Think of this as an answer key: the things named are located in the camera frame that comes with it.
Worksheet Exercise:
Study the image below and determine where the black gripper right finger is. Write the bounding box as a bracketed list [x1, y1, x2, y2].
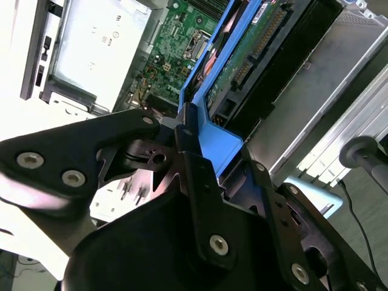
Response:
[242, 144, 387, 291]

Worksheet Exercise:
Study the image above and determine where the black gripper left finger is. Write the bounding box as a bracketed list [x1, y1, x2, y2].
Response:
[0, 102, 239, 273]

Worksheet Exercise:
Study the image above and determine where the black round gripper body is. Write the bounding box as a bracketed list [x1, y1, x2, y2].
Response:
[62, 189, 290, 291]

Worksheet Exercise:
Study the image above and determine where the hard disk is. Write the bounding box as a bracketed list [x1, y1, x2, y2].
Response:
[178, 0, 296, 178]

